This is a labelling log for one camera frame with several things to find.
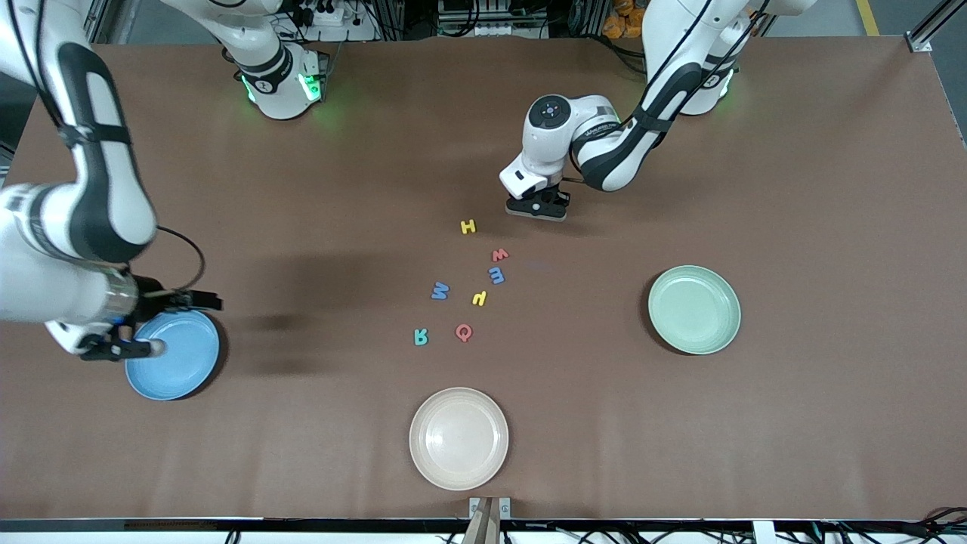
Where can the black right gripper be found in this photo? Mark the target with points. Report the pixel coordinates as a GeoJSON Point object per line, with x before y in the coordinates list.
{"type": "Point", "coordinates": [153, 294]}

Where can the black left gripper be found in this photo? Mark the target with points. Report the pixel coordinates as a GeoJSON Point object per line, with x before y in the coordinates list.
{"type": "Point", "coordinates": [559, 201]}

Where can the red foam letter w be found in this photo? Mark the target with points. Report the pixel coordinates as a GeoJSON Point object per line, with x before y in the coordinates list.
{"type": "Point", "coordinates": [499, 255]}

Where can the blue foam letter m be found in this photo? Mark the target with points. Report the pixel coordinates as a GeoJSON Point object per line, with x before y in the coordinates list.
{"type": "Point", "coordinates": [496, 276]}

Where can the yellow foam letter n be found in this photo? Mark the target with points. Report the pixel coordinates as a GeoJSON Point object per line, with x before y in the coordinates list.
{"type": "Point", "coordinates": [479, 299]}

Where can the large blue foam letter W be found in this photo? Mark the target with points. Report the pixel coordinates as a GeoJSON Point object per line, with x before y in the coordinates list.
{"type": "Point", "coordinates": [440, 291]}

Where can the red foam letter Q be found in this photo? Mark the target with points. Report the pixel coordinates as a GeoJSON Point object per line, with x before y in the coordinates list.
{"type": "Point", "coordinates": [463, 333]}

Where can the teal foam letter R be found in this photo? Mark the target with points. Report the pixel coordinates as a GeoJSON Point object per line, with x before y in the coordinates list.
{"type": "Point", "coordinates": [420, 338]}

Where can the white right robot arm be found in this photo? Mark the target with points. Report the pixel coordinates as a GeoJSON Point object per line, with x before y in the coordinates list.
{"type": "Point", "coordinates": [45, 295]}

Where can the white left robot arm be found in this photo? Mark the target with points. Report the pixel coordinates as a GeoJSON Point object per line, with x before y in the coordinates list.
{"type": "Point", "coordinates": [544, 151]}

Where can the blue plate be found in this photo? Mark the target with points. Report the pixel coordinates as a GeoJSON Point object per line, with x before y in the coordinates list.
{"type": "Point", "coordinates": [181, 363]}

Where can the green plate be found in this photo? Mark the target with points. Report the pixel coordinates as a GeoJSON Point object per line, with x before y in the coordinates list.
{"type": "Point", "coordinates": [694, 310]}

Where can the beige plate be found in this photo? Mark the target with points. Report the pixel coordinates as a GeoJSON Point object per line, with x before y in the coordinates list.
{"type": "Point", "coordinates": [459, 438]}

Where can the yellow foam letter H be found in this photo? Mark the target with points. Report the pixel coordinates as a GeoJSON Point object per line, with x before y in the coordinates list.
{"type": "Point", "coordinates": [468, 227]}

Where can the pile of orange items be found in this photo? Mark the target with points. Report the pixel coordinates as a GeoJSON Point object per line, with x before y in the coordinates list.
{"type": "Point", "coordinates": [627, 21]}

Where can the grey electronics rack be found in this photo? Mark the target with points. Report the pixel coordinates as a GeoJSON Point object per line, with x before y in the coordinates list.
{"type": "Point", "coordinates": [491, 15]}

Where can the white power strip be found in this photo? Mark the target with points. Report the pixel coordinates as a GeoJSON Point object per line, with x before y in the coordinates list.
{"type": "Point", "coordinates": [331, 13]}

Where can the black table edge rail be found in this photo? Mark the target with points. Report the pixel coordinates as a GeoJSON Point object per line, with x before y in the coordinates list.
{"type": "Point", "coordinates": [227, 525]}

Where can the aluminium frame profile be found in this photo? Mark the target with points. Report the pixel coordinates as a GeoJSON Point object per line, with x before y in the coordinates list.
{"type": "Point", "coordinates": [106, 19]}
{"type": "Point", "coordinates": [925, 34]}

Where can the aluminium camera mast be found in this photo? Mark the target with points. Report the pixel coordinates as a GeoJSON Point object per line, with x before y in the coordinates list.
{"type": "Point", "coordinates": [487, 510]}

